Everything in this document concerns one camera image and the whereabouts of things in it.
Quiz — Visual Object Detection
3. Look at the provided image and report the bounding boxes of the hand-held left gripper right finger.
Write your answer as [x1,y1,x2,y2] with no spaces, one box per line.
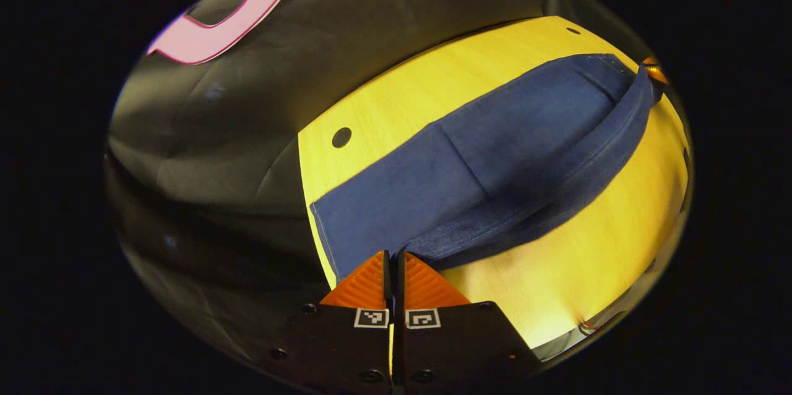
[395,251,540,391]

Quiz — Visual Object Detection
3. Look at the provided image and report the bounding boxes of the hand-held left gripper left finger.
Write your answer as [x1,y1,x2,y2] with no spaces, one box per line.
[260,251,395,393]

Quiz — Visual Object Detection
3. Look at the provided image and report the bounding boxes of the blue denim jeans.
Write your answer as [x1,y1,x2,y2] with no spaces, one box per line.
[309,53,664,284]

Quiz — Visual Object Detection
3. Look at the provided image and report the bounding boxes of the black backdrop cloth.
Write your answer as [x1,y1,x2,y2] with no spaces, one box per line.
[105,0,656,352]

